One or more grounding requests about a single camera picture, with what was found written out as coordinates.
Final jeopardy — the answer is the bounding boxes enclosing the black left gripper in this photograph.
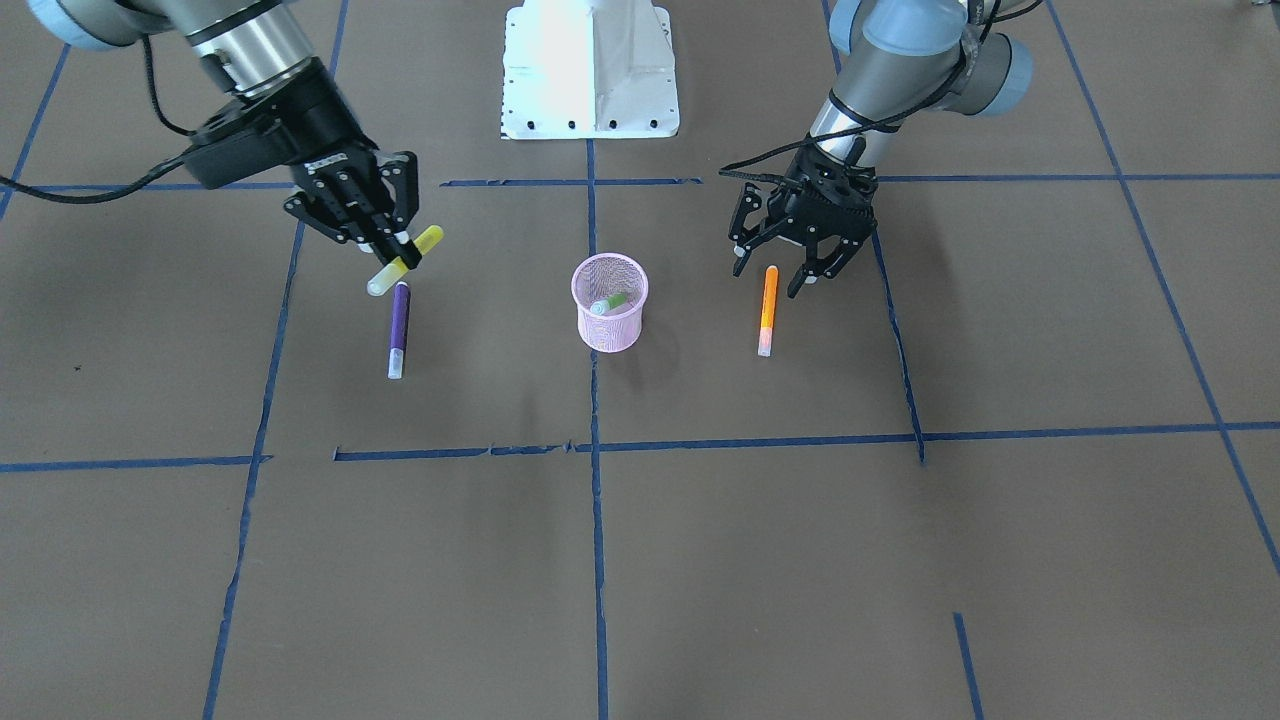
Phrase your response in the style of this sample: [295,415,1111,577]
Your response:
[728,140,879,299]

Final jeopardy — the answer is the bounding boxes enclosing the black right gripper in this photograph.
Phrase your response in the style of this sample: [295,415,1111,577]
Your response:
[188,58,422,269]

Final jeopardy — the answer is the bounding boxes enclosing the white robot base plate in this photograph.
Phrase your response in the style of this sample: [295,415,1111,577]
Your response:
[500,1,681,141]

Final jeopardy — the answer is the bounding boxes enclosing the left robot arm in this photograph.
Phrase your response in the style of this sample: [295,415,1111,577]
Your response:
[719,1,1034,297]

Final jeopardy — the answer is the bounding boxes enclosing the yellow highlighter pen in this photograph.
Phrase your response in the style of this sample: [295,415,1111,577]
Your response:
[366,225,444,297]

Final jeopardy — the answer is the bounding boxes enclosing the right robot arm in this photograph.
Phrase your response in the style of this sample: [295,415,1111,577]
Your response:
[4,1,422,270]

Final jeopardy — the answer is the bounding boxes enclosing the orange highlighter pen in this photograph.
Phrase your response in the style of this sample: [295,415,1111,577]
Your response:
[756,265,780,357]

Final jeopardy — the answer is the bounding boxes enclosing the green highlighter pen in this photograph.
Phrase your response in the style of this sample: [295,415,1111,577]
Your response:
[588,292,631,316]

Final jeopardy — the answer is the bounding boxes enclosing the purple highlighter pen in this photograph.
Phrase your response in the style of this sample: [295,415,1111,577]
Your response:
[387,281,411,380]

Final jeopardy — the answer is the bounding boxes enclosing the pink mesh pen holder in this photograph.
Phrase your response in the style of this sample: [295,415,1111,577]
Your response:
[570,252,649,354]

